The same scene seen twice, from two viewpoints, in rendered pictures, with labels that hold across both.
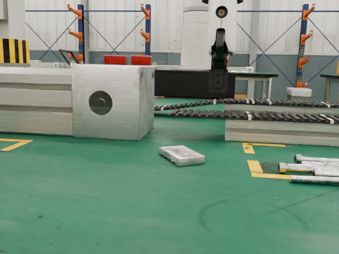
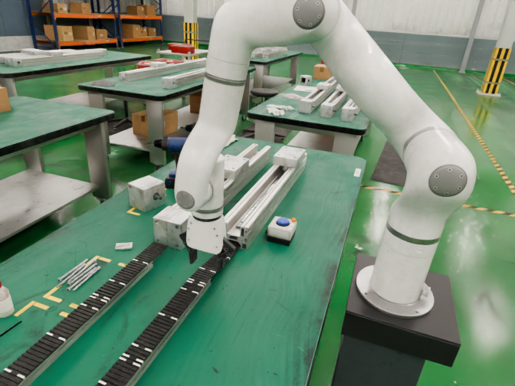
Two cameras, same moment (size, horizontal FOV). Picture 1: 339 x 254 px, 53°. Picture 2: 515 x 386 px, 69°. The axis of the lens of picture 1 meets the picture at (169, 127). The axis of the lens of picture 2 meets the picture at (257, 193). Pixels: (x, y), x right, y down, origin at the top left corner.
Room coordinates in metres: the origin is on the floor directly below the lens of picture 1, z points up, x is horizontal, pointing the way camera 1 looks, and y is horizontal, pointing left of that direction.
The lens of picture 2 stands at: (0.92, -0.90, 1.48)
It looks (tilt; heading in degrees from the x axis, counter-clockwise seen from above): 26 degrees down; 100
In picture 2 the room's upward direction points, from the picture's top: 4 degrees clockwise
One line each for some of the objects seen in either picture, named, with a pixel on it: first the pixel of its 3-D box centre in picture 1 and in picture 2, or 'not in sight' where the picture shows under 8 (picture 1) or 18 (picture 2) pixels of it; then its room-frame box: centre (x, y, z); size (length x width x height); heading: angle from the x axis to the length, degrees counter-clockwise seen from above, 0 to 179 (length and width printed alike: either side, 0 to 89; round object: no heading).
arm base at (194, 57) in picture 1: (199, 43); (402, 262); (1.15, -0.09, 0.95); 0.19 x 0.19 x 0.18
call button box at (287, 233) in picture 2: not in sight; (279, 230); (0.81, 0.19, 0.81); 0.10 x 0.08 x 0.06; 172
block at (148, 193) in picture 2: not in sight; (149, 194); (0.30, 0.27, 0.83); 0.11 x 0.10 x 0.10; 158
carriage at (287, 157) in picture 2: not in sight; (289, 158); (0.77, 0.74, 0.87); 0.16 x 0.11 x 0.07; 82
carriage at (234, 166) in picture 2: not in sight; (230, 169); (0.55, 0.52, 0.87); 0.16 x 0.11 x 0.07; 82
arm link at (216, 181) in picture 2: not in sight; (206, 180); (0.65, -0.10, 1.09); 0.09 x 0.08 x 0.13; 83
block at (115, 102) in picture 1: (119, 98); (178, 228); (0.49, 0.07, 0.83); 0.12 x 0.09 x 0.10; 172
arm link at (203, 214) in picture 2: not in sight; (206, 207); (0.65, -0.09, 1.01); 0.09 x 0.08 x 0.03; 172
